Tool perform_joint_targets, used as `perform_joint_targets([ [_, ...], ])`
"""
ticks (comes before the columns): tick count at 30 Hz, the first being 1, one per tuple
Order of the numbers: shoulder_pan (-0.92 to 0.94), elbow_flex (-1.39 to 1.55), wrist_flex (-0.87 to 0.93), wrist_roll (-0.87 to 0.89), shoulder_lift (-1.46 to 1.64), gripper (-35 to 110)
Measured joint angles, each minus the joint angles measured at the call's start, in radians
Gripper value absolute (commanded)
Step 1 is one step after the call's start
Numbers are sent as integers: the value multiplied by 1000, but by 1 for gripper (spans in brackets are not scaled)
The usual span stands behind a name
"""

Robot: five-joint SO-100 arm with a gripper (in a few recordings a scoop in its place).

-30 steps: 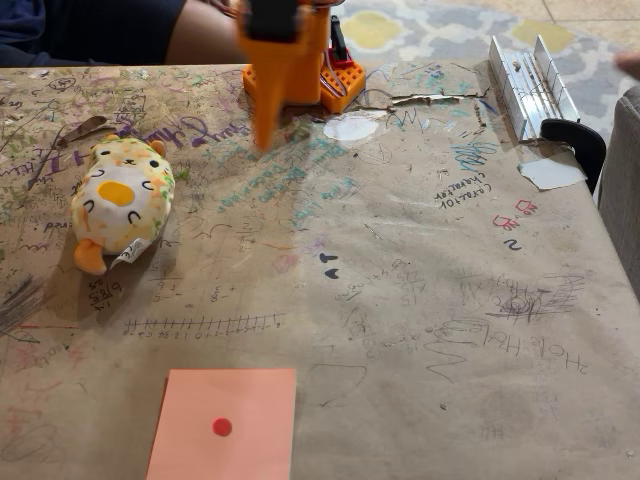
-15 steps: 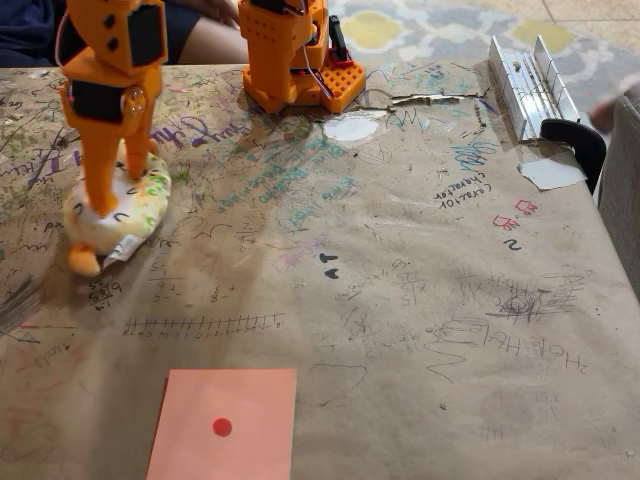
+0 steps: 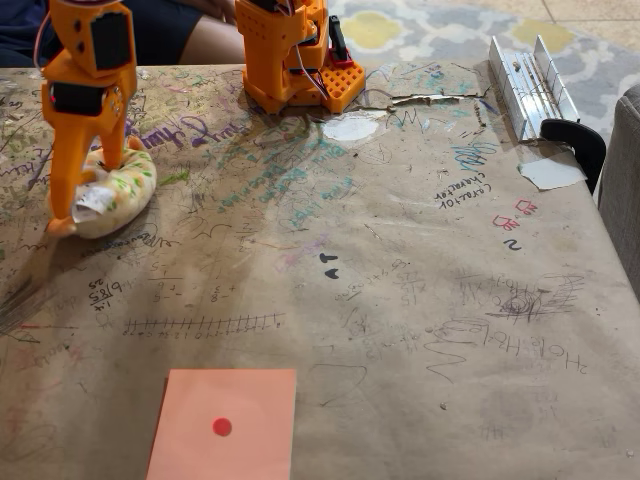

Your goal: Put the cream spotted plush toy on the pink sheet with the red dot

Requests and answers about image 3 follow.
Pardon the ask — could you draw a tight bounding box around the yellow white cat plush toy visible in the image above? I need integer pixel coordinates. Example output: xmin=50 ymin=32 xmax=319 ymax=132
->
xmin=47 ymin=137 xmax=159 ymax=240

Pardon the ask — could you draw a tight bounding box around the person in dark shorts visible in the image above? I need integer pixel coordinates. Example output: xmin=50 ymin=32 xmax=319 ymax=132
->
xmin=0 ymin=0 xmax=249 ymax=69

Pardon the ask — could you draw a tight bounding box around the small black red clamp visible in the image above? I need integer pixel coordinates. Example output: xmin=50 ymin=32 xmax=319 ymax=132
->
xmin=326 ymin=14 xmax=354 ymax=70

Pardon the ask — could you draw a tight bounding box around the pink paper sheet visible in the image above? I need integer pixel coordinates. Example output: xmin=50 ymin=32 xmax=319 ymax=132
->
xmin=144 ymin=368 xmax=299 ymax=480

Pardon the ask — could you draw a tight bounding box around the scribbled brown paper table cover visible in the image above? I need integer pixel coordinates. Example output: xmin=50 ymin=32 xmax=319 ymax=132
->
xmin=0 ymin=62 xmax=640 ymax=480

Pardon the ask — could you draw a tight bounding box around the grey yellow patterned rug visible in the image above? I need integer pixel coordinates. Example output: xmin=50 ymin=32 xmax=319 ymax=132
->
xmin=327 ymin=0 xmax=640 ymax=97

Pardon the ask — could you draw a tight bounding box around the white tape piece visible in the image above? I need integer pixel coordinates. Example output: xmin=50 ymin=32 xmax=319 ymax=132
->
xmin=517 ymin=158 xmax=589 ymax=192

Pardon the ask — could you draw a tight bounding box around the large black clamp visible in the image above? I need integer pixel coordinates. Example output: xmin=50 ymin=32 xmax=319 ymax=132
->
xmin=539 ymin=118 xmax=608 ymax=196

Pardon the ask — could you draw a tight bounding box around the grey upholstered seat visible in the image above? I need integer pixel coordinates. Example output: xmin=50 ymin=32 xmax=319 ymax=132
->
xmin=597 ymin=82 xmax=640 ymax=307

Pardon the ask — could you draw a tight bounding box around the red gripper servo cable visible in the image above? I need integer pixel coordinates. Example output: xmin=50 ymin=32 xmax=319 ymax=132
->
xmin=31 ymin=8 xmax=52 ymax=70

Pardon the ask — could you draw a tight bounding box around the red white servo cable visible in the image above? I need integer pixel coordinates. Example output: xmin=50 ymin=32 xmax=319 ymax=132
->
xmin=293 ymin=38 xmax=332 ymax=100

